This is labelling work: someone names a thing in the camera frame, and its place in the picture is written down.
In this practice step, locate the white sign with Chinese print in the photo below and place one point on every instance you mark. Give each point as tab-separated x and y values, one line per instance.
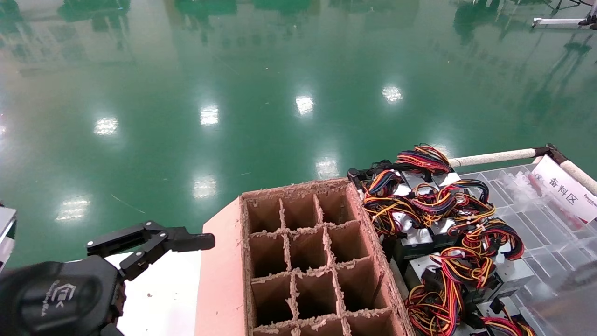
562	189

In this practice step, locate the power supply with striped bundle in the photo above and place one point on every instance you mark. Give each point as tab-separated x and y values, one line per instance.
422	158

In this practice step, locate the clear plastic compartment tray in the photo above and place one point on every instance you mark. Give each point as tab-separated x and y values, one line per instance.
545	233

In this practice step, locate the black and silver power supply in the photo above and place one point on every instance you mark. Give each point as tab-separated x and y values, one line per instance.
417	238

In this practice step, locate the clear plastic parts bag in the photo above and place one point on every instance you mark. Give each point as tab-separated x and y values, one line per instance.
517	186

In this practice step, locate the white wheeled stand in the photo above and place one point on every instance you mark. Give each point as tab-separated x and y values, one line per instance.
555	21

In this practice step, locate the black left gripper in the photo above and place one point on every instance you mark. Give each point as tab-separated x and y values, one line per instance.
46	298

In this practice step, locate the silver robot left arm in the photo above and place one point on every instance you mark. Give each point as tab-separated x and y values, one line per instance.
5	233

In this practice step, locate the brown cardboard divider box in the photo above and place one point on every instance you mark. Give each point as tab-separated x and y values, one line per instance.
224	289

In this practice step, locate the white padded tube cart frame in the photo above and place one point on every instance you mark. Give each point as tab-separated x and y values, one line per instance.
494	157

